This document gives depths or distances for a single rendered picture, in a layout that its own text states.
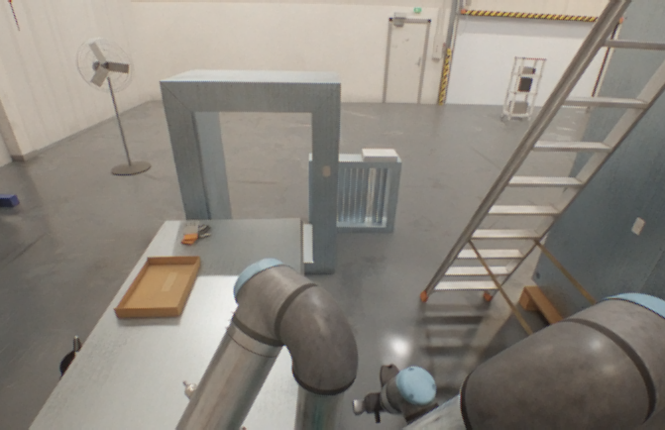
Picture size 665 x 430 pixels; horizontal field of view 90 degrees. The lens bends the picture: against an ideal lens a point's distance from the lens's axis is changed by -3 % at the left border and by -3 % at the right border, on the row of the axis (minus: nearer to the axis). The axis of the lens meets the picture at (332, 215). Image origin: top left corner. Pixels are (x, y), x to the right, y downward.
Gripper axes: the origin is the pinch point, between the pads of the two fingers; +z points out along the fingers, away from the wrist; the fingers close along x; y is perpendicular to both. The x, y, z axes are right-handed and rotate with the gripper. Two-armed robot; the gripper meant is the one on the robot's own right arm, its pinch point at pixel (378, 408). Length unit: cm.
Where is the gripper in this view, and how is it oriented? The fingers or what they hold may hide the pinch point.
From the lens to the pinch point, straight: 126.1
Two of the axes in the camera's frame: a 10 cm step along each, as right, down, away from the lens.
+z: -1.9, 6.1, 7.7
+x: 9.8, 0.4, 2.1
